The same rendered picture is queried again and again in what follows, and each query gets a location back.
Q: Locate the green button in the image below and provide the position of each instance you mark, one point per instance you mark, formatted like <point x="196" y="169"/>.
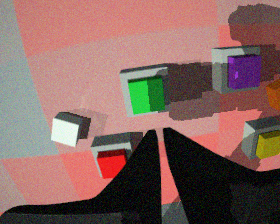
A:
<point x="146" y="90"/>

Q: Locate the red button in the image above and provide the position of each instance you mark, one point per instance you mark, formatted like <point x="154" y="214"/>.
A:
<point x="111" y="152"/>

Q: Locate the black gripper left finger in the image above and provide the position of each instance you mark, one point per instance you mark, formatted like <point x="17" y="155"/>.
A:
<point x="133" y="197"/>

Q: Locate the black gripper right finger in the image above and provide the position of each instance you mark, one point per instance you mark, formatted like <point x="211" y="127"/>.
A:
<point x="215" y="190"/>

